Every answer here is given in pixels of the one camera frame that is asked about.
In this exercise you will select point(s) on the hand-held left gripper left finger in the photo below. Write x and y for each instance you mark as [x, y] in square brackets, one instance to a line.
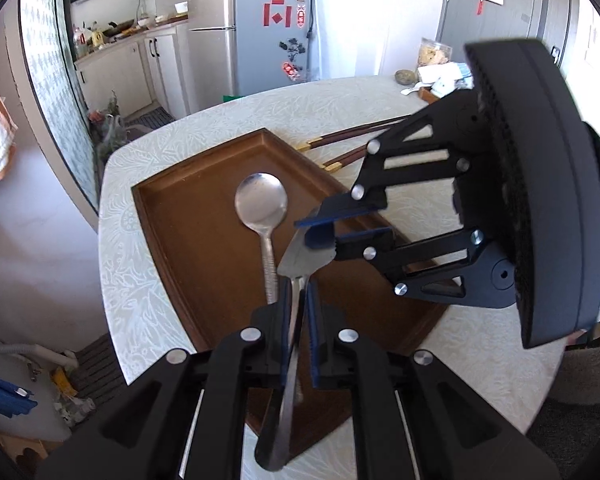
[283, 330]

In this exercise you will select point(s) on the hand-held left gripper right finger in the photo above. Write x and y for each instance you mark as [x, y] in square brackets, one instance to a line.
[314, 340]

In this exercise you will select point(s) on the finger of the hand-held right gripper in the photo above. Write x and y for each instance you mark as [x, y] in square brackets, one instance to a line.
[352, 204]
[320, 239]

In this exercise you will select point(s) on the metal cake server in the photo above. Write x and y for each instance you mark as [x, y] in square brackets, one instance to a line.
[300, 260]

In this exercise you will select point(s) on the brown wooden tray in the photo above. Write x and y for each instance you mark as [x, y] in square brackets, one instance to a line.
[190, 220]

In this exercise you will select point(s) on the metal spoon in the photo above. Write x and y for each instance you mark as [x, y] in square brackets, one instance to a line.
[260, 200]

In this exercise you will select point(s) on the grey stone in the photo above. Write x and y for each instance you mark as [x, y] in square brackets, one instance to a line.
[405, 77]

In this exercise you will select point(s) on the black flower fridge sticker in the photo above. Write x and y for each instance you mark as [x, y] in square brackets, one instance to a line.
[292, 49]

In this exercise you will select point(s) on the clear snack jar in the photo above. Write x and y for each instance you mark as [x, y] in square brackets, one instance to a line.
[434, 52]

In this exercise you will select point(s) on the grey door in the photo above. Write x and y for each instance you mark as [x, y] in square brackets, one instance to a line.
[485, 25]

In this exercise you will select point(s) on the dark striped floor mat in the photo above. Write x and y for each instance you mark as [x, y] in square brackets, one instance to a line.
[100, 370]

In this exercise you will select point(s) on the silver refrigerator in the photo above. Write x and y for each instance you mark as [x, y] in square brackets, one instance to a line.
[260, 25]

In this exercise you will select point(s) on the red fridge sticker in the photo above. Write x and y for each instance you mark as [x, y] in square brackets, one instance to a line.
[278, 13]

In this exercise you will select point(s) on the yellow packet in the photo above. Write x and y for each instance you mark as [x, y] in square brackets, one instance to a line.
[64, 381]

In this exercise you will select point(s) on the white kitchen cabinet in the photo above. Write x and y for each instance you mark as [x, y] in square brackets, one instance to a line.
[130, 67]

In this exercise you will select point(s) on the white drain pipe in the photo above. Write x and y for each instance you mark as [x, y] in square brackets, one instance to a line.
[25, 352]

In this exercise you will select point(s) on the blue cloth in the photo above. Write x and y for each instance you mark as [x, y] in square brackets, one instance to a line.
[2, 395]

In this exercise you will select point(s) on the light wooden stool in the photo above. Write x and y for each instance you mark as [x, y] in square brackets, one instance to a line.
[22, 455]

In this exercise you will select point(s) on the patterned sliding door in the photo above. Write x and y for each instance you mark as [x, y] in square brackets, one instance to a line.
[55, 85]

